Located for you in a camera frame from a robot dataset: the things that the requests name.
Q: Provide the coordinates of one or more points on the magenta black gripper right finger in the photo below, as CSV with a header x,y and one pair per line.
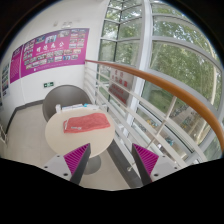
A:
x,y
145,161

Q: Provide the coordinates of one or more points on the small magenta wall poster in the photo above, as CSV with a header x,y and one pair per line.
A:
x,y
15,64

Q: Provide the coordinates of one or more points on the green exit sign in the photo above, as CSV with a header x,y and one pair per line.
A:
x,y
48,84

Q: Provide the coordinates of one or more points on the grey curved chair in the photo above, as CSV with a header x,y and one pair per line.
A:
x,y
65,95

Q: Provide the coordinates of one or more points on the wooden handrail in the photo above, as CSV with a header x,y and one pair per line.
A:
x,y
175,90

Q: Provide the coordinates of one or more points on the white metal railing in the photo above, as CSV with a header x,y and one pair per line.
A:
x,y
152,117

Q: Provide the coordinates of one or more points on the large magenta wall poster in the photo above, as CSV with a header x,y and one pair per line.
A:
x,y
55,49

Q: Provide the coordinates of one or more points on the white box on table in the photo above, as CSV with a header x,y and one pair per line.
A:
x,y
78,106

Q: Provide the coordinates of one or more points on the red folded towel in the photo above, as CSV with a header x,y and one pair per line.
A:
x,y
86,123

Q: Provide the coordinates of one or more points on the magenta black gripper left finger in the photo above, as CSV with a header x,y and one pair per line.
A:
x,y
76,161

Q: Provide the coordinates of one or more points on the red sign on window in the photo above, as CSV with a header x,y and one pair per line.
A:
x,y
120,84

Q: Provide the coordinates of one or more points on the round beige table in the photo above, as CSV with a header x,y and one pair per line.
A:
x,y
62,143

